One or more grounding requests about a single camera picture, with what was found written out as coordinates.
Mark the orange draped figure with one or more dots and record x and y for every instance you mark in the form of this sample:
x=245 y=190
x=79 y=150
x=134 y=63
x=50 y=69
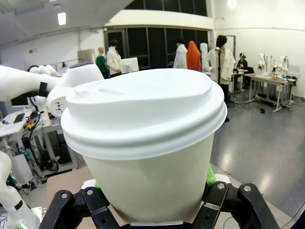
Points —
x=193 y=58

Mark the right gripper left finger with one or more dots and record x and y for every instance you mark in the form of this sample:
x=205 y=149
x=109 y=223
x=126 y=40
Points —
x=95 y=205

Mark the white plastic cup lid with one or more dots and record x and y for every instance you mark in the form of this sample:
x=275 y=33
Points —
x=143 y=112

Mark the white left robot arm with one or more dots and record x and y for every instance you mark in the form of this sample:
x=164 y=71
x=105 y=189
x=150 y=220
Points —
x=78 y=76

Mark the person in white lab coat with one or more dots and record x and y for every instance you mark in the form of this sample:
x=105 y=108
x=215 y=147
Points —
x=114 y=59

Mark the white paper cup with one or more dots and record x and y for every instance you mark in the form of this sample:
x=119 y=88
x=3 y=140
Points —
x=152 y=181

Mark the white-legged background workbench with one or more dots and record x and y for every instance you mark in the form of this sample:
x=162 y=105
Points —
x=271 y=80

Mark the white background robot arms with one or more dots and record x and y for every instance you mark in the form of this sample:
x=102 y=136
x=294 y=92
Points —
x=283 y=64

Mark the white board panel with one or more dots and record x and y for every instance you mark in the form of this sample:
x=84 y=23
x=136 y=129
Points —
x=129 y=65

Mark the white equipment cart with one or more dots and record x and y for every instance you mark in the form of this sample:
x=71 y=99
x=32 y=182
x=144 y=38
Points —
x=12 y=124

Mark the seated person in black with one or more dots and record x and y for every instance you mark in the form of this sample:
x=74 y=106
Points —
x=241 y=63

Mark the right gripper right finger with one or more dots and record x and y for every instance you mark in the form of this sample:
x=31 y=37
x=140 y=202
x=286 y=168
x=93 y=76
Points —
x=228 y=205

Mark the metal equipment rack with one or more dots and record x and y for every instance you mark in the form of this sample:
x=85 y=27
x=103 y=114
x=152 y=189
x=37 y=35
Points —
x=54 y=152

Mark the black stand pole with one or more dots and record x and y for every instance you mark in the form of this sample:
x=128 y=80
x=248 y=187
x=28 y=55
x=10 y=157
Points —
x=219 y=69

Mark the dark-haired person in white coat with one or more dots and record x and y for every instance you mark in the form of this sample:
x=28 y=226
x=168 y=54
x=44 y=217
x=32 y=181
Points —
x=180 y=57

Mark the white jacket mannequin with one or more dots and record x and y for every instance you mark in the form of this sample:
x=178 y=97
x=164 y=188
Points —
x=226 y=64

